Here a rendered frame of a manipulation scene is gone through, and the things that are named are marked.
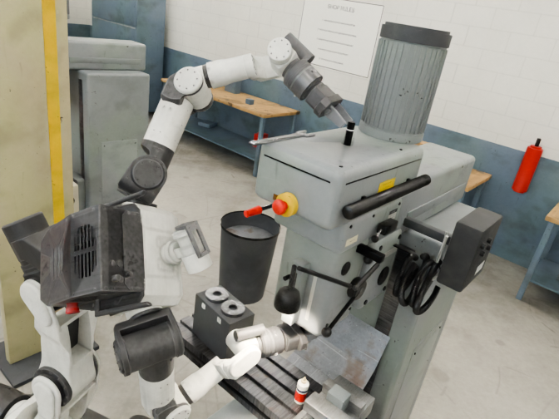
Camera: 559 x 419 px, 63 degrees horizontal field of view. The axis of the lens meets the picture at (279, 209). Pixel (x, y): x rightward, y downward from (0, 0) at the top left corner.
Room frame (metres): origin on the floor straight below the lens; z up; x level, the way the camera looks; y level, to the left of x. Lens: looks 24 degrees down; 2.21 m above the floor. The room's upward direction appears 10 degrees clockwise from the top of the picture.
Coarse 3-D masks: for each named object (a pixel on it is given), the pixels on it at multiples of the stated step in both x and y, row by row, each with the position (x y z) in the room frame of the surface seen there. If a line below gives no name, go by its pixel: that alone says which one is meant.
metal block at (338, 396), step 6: (336, 384) 1.16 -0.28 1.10; (330, 390) 1.13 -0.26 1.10; (336, 390) 1.13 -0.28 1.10; (342, 390) 1.14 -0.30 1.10; (330, 396) 1.11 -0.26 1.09; (336, 396) 1.11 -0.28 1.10; (342, 396) 1.11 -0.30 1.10; (348, 396) 1.12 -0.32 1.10; (336, 402) 1.10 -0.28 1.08; (342, 402) 1.09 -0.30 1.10; (348, 402) 1.12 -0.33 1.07; (342, 408) 1.09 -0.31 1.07
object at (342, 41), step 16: (304, 0) 6.68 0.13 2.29; (320, 0) 6.53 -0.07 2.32; (336, 0) 6.38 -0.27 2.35; (304, 16) 6.66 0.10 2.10; (320, 16) 6.50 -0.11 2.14; (336, 16) 6.35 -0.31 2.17; (352, 16) 6.22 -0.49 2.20; (368, 16) 6.08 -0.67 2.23; (304, 32) 6.63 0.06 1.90; (320, 32) 6.47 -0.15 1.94; (336, 32) 6.33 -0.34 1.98; (352, 32) 6.19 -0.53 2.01; (368, 32) 6.05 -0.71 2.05; (320, 48) 6.45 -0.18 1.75; (336, 48) 6.30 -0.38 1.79; (352, 48) 6.16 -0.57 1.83; (368, 48) 6.02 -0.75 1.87; (320, 64) 6.42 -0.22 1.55; (336, 64) 6.27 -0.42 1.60; (352, 64) 6.13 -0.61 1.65; (368, 64) 6.00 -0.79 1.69
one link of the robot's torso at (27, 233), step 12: (36, 216) 1.13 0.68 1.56; (12, 228) 1.08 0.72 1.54; (24, 228) 1.09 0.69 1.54; (36, 228) 1.11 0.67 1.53; (48, 228) 1.14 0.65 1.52; (12, 240) 1.08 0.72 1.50; (24, 240) 1.05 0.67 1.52; (36, 240) 1.07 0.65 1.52; (24, 252) 1.05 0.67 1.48; (36, 252) 1.04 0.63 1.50; (24, 264) 1.07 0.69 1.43; (36, 264) 1.04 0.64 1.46
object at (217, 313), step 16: (224, 288) 1.50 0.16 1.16; (208, 304) 1.41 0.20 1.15; (224, 304) 1.40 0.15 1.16; (240, 304) 1.42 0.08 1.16; (208, 320) 1.40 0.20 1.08; (224, 320) 1.33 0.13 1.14; (240, 320) 1.35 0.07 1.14; (208, 336) 1.39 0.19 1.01; (224, 336) 1.33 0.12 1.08; (224, 352) 1.32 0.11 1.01
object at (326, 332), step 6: (354, 282) 1.19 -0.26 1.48; (348, 288) 1.18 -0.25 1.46; (360, 288) 1.18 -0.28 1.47; (348, 294) 1.18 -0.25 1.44; (354, 294) 1.17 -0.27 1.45; (360, 294) 1.20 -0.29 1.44; (348, 306) 1.14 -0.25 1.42; (342, 312) 1.13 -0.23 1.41; (336, 318) 1.11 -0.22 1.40; (330, 324) 1.09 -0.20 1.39; (324, 330) 1.07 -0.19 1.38; (330, 330) 1.07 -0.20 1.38; (324, 336) 1.06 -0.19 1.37
